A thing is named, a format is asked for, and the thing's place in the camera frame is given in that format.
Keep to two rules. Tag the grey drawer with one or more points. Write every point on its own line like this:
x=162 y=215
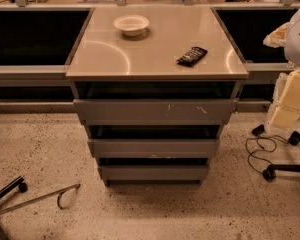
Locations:
x=143 y=112
x=155 y=173
x=153 y=148

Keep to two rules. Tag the grey drawer cabinet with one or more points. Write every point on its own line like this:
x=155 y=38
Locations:
x=110 y=65

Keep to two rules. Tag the black power adapter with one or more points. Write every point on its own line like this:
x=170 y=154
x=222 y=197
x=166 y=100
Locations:
x=258 y=130

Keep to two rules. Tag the black caster leg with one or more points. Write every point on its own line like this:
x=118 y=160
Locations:
x=16 y=183

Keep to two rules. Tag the black snack bar wrapper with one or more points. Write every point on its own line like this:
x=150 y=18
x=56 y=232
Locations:
x=192 y=57

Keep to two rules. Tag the grey bottom drawer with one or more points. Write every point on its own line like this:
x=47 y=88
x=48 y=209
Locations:
x=155 y=173

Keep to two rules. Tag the metal stand leg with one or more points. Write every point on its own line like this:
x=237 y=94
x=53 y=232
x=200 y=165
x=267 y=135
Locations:
x=58 y=193

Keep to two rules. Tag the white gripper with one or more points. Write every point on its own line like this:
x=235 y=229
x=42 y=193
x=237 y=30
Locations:
x=299 y=41

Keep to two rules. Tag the black chair base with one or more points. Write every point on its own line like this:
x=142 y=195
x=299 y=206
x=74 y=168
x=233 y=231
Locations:
x=269 y=174

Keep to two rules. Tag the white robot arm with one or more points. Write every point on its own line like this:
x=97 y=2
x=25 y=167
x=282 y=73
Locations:
x=292 y=47

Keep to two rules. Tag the white bowl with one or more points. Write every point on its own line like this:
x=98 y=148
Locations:
x=131 y=25

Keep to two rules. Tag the grey top drawer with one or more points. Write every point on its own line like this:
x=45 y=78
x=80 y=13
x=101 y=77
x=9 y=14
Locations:
x=143 y=112

